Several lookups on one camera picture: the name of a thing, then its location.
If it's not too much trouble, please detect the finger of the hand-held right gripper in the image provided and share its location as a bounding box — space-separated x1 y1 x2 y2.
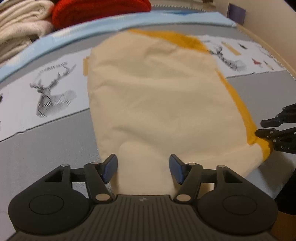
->
260 104 296 128
254 127 296 141

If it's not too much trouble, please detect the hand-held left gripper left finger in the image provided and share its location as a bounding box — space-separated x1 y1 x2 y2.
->
40 153 118 205

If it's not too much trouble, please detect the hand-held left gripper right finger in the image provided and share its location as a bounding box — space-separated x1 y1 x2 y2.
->
169 154 248 205

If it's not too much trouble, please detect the beige and orange hooded jacket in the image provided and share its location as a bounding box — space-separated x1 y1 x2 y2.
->
87 29 275 195

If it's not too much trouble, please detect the grey bed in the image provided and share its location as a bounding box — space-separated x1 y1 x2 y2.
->
0 35 296 241

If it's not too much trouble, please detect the white deer printed sheet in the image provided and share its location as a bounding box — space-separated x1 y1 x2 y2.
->
0 35 287 142

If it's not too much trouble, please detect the purple box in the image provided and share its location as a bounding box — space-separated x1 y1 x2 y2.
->
227 3 247 26

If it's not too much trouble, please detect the light blue folded mat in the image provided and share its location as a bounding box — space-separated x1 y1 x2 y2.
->
0 10 238 82

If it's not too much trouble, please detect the red folded quilt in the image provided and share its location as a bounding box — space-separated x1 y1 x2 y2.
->
52 0 152 29

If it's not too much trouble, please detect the cream folded quilt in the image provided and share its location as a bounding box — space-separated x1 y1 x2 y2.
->
0 0 55 66

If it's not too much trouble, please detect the wooden bed frame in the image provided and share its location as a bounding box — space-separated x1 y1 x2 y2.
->
235 23 296 80

